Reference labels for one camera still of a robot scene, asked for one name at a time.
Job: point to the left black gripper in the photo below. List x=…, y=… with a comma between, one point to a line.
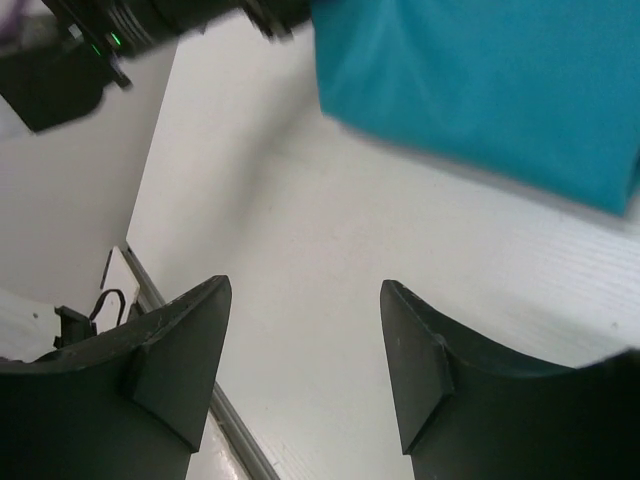
x=132, y=28

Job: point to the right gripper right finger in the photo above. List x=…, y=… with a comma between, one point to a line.
x=468, y=407

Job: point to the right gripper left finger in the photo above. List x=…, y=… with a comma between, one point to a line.
x=130, y=403

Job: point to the teal t shirt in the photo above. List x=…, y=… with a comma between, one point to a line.
x=544, y=92

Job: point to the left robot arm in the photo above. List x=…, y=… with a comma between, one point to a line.
x=56, y=62

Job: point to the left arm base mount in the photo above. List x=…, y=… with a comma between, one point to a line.
x=126, y=293

